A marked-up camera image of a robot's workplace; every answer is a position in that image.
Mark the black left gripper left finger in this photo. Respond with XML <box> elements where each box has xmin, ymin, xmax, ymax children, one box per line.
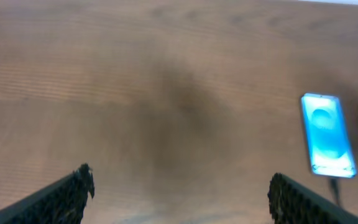
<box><xmin>0</xmin><ymin>163</ymin><xmax>95</xmax><ymax>224</ymax></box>

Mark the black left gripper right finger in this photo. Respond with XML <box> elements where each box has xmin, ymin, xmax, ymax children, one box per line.
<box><xmin>267</xmin><ymin>173</ymin><xmax>358</xmax><ymax>224</ymax></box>

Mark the blue Galaxy smartphone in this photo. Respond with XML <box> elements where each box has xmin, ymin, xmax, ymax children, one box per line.
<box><xmin>300</xmin><ymin>93</ymin><xmax>357</xmax><ymax>179</ymax></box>

